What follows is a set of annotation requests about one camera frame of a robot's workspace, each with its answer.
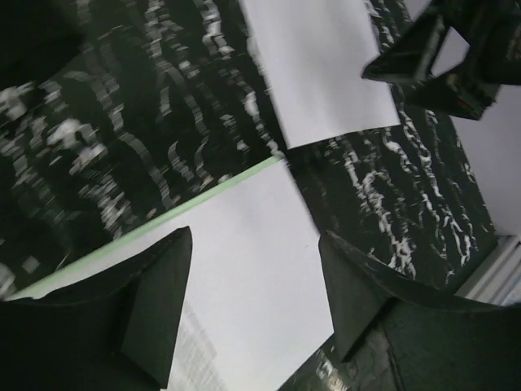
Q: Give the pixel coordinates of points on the printed white paper sheet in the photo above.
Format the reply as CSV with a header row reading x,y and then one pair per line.
x,y
255,306

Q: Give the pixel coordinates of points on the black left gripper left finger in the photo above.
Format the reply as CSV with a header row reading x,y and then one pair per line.
x,y
115,330

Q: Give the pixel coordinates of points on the green clipboard folder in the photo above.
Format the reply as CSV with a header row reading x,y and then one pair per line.
x,y
99,261

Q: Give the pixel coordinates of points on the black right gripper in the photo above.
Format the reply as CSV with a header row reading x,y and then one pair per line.
x,y
492,31

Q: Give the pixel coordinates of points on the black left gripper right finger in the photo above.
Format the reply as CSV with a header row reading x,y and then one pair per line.
x,y
432,340

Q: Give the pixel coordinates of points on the black marble pattern mat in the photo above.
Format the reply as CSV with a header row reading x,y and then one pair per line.
x,y
115,112

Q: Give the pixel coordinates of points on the white paper stack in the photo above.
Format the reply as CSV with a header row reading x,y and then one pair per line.
x,y
313,53

